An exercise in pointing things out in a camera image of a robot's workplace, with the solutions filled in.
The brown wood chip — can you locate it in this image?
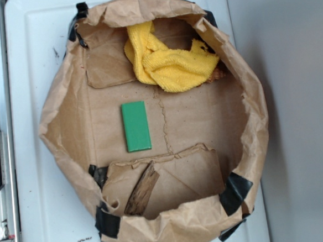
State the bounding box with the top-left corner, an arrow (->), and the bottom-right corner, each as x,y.
124,160 -> 159,215

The green rectangular block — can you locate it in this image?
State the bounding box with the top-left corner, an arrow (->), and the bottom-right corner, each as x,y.
121,101 -> 152,152

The yellow microfiber cloth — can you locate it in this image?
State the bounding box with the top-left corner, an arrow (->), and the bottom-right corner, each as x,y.
124,21 -> 220,93

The brown paper bag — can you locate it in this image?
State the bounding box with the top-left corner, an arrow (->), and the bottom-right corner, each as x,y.
39,0 -> 269,242

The tan object under cloth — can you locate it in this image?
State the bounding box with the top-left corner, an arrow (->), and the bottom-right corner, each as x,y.
206,65 -> 227,83

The white tray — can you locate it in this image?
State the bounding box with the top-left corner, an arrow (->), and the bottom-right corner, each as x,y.
4,0 -> 246,242

